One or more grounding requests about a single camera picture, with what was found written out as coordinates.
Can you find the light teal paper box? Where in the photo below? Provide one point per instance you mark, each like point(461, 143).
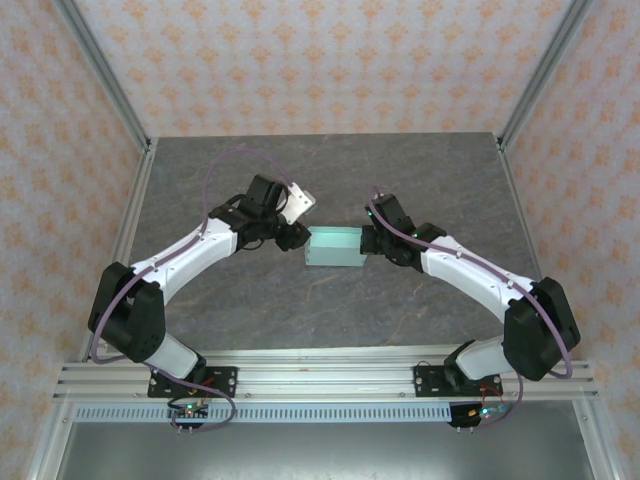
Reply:
point(332, 247)

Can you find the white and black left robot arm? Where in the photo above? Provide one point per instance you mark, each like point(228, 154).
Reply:
point(175, 260)

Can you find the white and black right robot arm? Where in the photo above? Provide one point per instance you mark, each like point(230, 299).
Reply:
point(465, 270)

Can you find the grey metal sheet panel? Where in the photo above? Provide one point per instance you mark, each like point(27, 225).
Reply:
point(320, 455)

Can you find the aluminium table side rail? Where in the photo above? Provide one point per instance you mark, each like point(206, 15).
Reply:
point(134, 195)
point(528, 225)

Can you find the aluminium mounting rail beam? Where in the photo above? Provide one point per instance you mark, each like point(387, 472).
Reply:
point(325, 380)

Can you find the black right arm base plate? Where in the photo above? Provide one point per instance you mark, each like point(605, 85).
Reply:
point(425, 380)

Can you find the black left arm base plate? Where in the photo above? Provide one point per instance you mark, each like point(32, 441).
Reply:
point(225, 380)

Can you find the black right board mount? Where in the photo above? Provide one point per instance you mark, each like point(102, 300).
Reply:
point(457, 417)

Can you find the black board mount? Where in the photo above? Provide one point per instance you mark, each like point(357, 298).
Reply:
point(197, 425)
point(457, 417)

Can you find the aluminium frame post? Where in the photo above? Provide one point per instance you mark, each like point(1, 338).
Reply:
point(544, 75)
point(106, 75)

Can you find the black left board mount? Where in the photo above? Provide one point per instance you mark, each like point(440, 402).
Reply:
point(197, 425)

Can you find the aluminium lower frame rail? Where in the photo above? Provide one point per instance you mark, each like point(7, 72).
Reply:
point(50, 440)
point(595, 440)

